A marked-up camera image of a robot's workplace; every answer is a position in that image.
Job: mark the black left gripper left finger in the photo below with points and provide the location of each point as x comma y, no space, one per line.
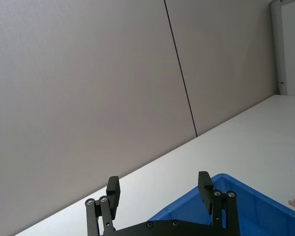
112,196

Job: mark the pale grey wall post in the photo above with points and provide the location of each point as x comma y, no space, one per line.
277,46

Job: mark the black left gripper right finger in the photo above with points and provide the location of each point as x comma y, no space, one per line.
204,194

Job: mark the blue plastic bin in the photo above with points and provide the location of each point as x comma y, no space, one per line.
258,211

